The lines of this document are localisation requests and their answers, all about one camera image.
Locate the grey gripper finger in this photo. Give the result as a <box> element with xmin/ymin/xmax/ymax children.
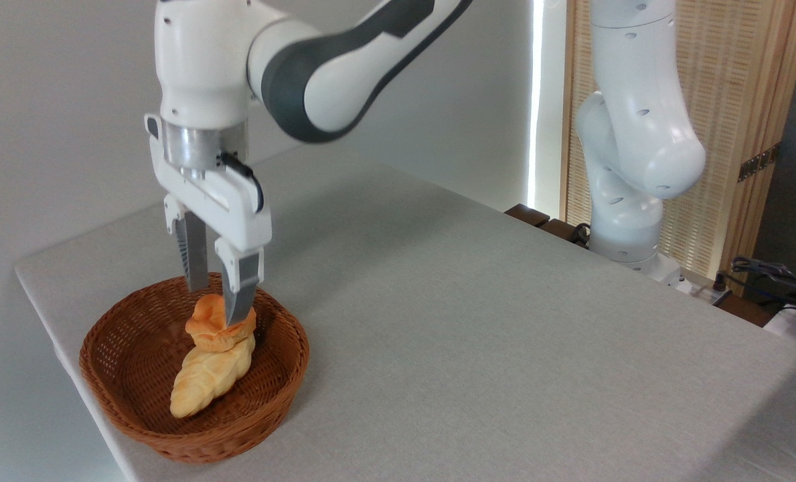
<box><xmin>214</xmin><ymin>236</ymin><xmax>265</xmax><ymax>327</ymax></box>
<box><xmin>164</xmin><ymin>195</ymin><xmax>211</xmax><ymax>294</ymax></box>

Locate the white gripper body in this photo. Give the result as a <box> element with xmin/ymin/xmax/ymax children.
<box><xmin>145</xmin><ymin>114</ymin><xmax>272</xmax><ymax>256</ymax></box>

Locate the round orange bread bun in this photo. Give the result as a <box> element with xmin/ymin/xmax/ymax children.
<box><xmin>185</xmin><ymin>293</ymin><xmax>258</xmax><ymax>353</ymax></box>

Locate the long braided bread loaf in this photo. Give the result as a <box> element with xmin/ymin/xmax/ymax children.
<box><xmin>170</xmin><ymin>335</ymin><xmax>256</xmax><ymax>420</ymax></box>

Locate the brown wicker basket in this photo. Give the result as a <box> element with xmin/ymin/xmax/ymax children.
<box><xmin>79</xmin><ymin>272</ymin><xmax>311</xmax><ymax>465</ymax></box>

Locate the grey tablecloth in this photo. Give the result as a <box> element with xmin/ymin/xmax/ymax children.
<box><xmin>15</xmin><ymin>144</ymin><xmax>796</xmax><ymax>482</ymax></box>

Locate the dark brown wooden block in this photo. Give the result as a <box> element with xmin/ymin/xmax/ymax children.
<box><xmin>505</xmin><ymin>204</ymin><xmax>551</xmax><ymax>228</ymax></box>
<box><xmin>538</xmin><ymin>218</ymin><xmax>589</xmax><ymax>248</ymax></box>

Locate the metal screen hinge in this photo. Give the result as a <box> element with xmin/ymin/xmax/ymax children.
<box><xmin>738</xmin><ymin>142</ymin><xmax>781</xmax><ymax>183</ymax></box>

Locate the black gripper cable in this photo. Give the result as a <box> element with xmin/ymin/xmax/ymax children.
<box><xmin>218</xmin><ymin>153</ymin><xmax>265</xmax><ymax>215</ymax></box>

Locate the bundle of dark cables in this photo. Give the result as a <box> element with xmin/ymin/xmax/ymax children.
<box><xmin>731</xmin><ymin>256</ymin><xmax>796</xmax><ymax>315</ymax></box>

